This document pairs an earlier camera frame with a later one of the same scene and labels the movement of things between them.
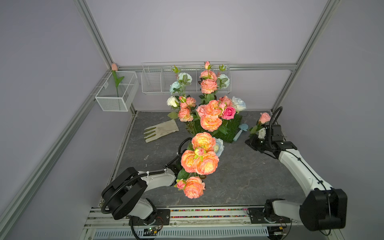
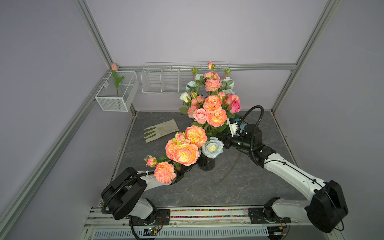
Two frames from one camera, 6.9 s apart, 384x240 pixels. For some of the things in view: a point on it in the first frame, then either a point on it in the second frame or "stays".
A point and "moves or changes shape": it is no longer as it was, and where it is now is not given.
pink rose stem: (264, 117) moves or changes shape
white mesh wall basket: (118, 93) stays
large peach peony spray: (197, 161) -> (183, 149)
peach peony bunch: (209, 113) moves or changes shape
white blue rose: (219, 146) stays
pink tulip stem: (114, 68) stays
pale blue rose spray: (181, 104) -> (191, 86)
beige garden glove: (161, 130) stays
